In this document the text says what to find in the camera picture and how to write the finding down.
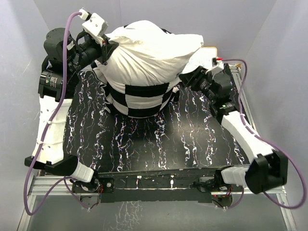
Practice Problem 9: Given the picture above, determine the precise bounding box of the black white checkered pillowcase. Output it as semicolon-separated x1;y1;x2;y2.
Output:
92;25;180;118

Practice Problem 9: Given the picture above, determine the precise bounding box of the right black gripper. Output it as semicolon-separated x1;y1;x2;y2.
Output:
179;66;217;103

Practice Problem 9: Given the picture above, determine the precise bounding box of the aluminium frame rail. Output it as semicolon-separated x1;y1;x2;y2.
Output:
18;64;298;231

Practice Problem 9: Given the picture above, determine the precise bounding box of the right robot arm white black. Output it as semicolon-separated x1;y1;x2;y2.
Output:
179;66;288;194

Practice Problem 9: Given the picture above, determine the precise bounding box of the white pillow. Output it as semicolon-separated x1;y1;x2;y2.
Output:
93;20;204;88

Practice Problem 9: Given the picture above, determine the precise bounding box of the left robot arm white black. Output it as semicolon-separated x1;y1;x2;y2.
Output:
25;28;118;192

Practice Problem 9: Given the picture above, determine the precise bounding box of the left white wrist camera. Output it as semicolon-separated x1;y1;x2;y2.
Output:
79;9;108;46

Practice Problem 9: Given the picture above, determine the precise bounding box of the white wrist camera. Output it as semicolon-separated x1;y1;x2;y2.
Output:
79;9;108;46
206;57;224;76

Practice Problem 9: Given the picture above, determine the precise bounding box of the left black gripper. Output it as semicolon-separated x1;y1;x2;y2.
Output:
66;34;116;73

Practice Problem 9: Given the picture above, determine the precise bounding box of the small whiteboard with wooden frame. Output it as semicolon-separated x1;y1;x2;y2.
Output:
185;47;218;72

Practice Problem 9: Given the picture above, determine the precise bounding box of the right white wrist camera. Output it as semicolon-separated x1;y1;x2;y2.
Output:
206;57;224;76

